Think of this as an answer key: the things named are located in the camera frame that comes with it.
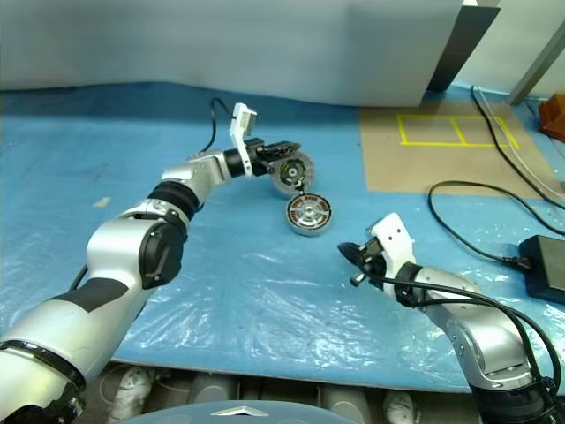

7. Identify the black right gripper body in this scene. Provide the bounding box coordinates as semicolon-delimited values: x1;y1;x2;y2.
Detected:
349;236;388;287

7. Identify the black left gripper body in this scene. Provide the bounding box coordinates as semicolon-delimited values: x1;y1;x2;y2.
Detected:
245;136;269;178

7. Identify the white round motor part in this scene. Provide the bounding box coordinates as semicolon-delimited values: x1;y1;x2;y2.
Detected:
267;148;316;196

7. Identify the silver motor housing with copper windings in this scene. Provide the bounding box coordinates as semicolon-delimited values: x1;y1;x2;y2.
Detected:
284;193;335;238

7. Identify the brown cardboard sheet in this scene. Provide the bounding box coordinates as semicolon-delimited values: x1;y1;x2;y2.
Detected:
358;103;565;202

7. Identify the blue plastic table sheet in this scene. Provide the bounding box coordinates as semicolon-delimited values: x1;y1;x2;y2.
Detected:
0;81;565;392

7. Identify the white partition panel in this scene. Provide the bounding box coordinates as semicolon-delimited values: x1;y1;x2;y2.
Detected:
0;0;463;108

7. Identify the yellow tape marking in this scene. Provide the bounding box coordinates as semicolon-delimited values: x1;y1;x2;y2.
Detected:
396;113;522;148

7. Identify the grey rounded shape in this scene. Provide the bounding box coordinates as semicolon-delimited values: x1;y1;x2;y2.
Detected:
317;382;371;414
189;373;239;405

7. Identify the white mottled rounded shape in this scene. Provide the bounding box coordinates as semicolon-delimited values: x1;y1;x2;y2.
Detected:
112;365;155;419
382;390;416;424

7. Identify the black power adapter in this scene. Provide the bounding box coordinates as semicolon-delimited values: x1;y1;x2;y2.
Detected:
516;234;565;305

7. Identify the grey robot torso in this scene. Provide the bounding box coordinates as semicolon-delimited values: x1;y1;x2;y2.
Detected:
132;399;354;424

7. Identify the brown cardboard box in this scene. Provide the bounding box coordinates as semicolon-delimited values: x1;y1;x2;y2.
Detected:
538;95;565;138

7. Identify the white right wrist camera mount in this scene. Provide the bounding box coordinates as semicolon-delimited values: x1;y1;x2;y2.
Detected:
368;212;417;295

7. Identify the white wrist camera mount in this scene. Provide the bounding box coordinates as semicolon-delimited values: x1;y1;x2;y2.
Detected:
368;212;417;295
228;102;260;178

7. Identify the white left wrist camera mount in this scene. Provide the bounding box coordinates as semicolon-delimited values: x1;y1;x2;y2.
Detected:
228;102;260;178

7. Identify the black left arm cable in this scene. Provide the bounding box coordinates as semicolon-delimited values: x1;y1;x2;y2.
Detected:
199;96;235;155

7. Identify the black power cable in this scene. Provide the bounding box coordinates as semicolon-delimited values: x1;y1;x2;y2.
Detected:
426;180;565;269

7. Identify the long black floor cable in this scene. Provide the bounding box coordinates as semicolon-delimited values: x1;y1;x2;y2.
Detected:
471;85;565;200

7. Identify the thin white cable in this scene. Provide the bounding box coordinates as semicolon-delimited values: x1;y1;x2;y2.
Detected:
477;87;565;198

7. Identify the black panel end post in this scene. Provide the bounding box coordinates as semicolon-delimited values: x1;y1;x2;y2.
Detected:
427;6;501;93

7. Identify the grey metal post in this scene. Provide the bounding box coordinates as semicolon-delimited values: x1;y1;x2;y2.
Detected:
509;17;565;106

